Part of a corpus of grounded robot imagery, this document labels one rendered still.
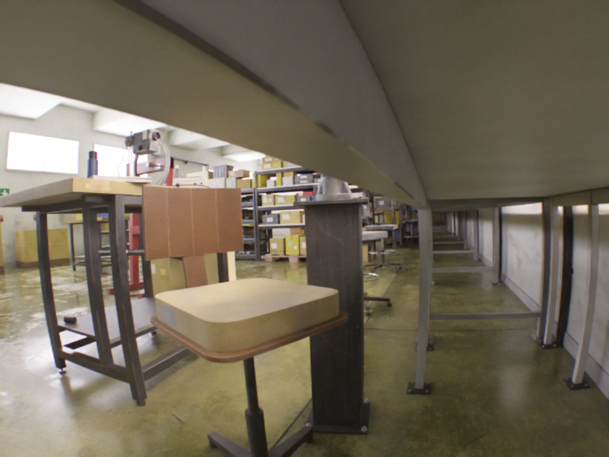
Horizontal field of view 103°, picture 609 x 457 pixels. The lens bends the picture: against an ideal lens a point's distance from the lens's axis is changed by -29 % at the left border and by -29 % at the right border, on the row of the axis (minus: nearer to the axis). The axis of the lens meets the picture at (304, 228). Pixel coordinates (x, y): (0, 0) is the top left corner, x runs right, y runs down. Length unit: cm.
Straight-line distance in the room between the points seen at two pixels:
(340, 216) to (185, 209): 48
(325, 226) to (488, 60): 95
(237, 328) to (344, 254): 58
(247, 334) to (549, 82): 57
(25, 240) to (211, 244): 741
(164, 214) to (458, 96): 84
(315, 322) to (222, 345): 22
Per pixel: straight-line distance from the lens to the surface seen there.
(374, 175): 19
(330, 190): 113
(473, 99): 27
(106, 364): 168
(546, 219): 218
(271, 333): 66
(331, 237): 110
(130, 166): 185
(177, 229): 99
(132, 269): 451
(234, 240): 106
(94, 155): 189
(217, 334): 61
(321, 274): 112
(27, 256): 830
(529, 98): 28
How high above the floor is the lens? 79
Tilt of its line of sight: 2 degrees down
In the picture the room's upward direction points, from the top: 2 degrees counter-clockwise
